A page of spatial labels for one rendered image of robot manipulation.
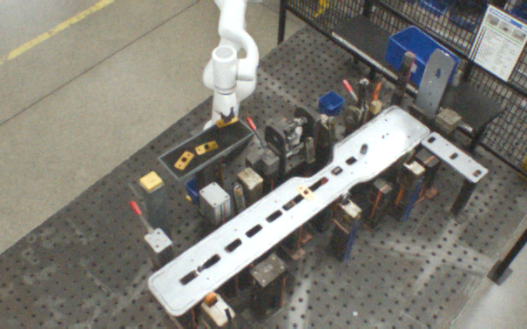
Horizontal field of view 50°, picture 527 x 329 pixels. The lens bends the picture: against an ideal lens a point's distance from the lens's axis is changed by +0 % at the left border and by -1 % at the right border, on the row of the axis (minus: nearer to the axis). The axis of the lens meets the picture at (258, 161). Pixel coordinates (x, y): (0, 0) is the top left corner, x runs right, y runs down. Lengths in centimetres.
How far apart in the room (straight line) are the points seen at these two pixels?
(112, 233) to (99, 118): 157
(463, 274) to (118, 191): 157
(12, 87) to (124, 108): 84
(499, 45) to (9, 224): 278
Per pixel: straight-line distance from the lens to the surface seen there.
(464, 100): 277
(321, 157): 258
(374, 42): 295
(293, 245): 242
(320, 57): 333
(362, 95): 247
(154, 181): 213
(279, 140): 225
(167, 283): 208
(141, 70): 431
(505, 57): 269
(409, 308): 245
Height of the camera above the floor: 284
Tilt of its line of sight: 51 degrees down
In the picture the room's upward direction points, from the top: 2 degrees clockwise
